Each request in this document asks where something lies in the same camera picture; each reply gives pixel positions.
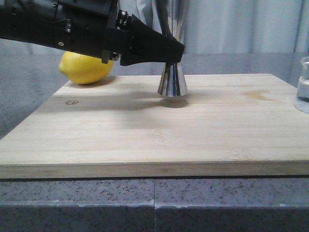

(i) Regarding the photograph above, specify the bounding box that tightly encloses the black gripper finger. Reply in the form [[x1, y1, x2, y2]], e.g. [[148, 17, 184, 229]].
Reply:
[[120, 15, 184, 66]]

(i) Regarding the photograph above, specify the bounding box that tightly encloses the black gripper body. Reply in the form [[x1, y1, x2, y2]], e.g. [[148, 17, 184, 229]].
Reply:
[[0, 0, 128, 63]]

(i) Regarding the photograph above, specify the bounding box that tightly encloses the steel cocktail jigger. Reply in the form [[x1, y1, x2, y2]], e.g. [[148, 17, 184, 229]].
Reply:
[[155, 0, 190, 97]]

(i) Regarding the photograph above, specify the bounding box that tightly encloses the clear glass beaker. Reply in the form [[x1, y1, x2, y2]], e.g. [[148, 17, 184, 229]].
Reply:
[[295, 56, 309, 114]]

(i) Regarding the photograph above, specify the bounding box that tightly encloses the yellow lemon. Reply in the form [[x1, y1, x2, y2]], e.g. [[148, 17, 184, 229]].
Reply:
[[58, 51, 113, 85]]

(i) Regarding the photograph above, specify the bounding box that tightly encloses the grey curtain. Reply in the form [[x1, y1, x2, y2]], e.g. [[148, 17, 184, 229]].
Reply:
[[0, 0, 309, 54]]

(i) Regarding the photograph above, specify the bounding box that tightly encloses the light wooden cutting board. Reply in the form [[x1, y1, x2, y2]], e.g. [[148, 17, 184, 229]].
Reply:
[[0, 73, 309, 179]]

